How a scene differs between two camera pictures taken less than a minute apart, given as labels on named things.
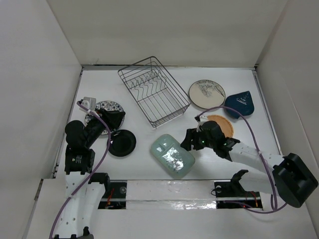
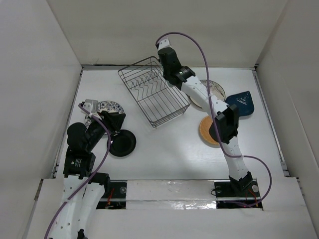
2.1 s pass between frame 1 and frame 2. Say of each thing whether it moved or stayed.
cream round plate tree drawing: stayed
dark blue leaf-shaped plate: stayed
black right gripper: moved
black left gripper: stayed
